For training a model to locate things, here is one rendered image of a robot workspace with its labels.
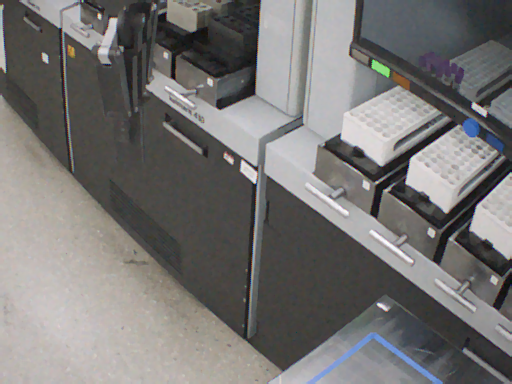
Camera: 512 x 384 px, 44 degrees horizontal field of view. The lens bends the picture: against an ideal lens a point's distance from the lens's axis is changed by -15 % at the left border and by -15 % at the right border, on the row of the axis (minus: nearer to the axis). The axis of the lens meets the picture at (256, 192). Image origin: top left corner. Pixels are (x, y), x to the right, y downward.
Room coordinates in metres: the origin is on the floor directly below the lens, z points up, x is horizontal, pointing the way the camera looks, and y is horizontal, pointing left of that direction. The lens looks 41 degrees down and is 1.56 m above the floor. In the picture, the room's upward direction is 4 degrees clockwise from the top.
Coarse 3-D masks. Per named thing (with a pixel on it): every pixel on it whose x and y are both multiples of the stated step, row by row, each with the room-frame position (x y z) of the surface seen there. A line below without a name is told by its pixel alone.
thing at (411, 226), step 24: (504, 168) 1.00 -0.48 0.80; (384, 192) 0.90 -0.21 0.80; (408, 192) 0.89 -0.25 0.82; (480, 192) 0.92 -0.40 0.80; (384, 216) 0.89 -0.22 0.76; (408, 216) 0.86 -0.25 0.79; (432, 216) 0.83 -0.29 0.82; (456, 216) 0.85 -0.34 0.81; (384, 240) 0.84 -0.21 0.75; (408, 240) 0.85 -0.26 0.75; (432, 240) 0.82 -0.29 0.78; (408, 264) 0.79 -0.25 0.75
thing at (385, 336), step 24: (384, 312) 0.62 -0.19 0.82; (408, 312) 0.62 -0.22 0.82; (336, 336) 0.58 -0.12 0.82; (360, 336) 0.58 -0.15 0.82; (384, 336) 0.58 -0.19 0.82; (408, 336) 0.58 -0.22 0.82; (432, 336) 0.58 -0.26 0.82; (312, 360) 0.54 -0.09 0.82; (336, 360) 0.54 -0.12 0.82; (360, 360) 0.54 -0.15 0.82; (384, 360) 0.54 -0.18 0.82; (408, 360) 0.53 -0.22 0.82; (432, 360) 0.53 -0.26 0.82; (456, 360) 0.53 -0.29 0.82
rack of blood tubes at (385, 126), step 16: (384, 96) 1.10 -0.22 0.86; (400, 96) 1.11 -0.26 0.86; (416, 96) 1.12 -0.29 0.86; (352, 112) 1.04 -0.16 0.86; (368, 112) 1.04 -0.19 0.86; (384, 112) 1.05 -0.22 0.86; (400, 112) 1.05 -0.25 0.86; (416, 112) 1.06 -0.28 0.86; (432, 112) 1.07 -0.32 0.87; (352, 128) 1.01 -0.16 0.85; (368, 128) 0.99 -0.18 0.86; (384, 128) 1.00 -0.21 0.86; (400, 128) 1.01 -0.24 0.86; (416, 128) 1.02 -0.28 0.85; (432, 128) 1.07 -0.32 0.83; (352, 144) 1.00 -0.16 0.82; (368, 144) 0.98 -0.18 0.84; (384, 144) 0.96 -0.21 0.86; (400, 144) 1.03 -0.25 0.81; (384, 160) 0.96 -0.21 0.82
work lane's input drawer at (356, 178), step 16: (448, 128) 1.10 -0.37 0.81; (320, 144) 1.01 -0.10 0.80; (336, 144) 1.00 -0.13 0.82; (416, 144) 1.02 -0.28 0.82; (320, 160) 1.00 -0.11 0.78; (336, 160) 0.98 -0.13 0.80; (352, 160) 0.96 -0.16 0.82; (368, 160) 0.96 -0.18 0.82; (400, 160) 0.98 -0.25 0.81; (320, 176) 1.00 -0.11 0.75; (336, 176) 0.97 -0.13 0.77; (352, 176) 0.95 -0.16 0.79; (368, 176) 0.93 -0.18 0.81; (384, 176) 0.94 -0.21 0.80; (320, 192) 0.95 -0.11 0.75; (336, 192) 0.95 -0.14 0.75; (352, 192) 0.95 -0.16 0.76; (368, 192) 0.92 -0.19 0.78; (336, 208) 0.91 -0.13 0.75; (368, 208) 0.92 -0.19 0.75
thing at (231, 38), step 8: (216, 16) 1.35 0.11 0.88; (208, 24) 1.34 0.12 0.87; (216, 24) 1.32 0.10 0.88; (224, 24) 1.32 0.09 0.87; (232, 24) 1.31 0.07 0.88; (208, 32) 1.34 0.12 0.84; (216, 32) 1.32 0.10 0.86; (224, 32) 1.30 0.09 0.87; (232, 32) 1.28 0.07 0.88; (240, 32) 1.29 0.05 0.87; (248, 32) 1.28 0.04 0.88; (208, 40) 1.34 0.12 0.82; (216, 40) 1.32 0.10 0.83; (224, 40) 1.30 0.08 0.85; (232, 40) 1.28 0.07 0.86; (240, 40) 1.27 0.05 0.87; (248, 40) 1.27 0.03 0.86; (224, 48) 1.30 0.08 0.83; (232, 48) 1.28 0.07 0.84; (240, 48) 1.27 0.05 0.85; (248, 48) 1.27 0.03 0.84
